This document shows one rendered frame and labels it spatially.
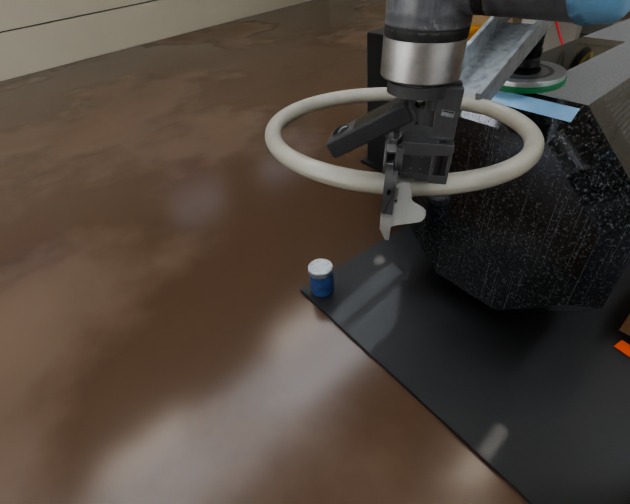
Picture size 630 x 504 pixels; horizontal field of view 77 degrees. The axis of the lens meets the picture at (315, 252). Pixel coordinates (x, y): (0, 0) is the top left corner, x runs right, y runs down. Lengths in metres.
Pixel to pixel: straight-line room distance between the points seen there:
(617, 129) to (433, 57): 0.88
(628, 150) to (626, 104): 0.14
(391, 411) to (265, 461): 0.42
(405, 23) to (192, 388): 1.32
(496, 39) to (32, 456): 1.81
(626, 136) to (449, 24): 0.91
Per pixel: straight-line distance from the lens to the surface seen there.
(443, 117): 0.51
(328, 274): 1.56
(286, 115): 0.82
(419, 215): 0.55
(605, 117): 1.27
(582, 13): 0.43
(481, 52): 1.15
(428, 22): 0.46
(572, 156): 1.21
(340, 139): 0.52
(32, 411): 1.77
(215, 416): 1.44
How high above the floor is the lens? 1.21
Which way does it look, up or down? 40 degrees down
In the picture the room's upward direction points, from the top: 7 degrees counter-clockwise
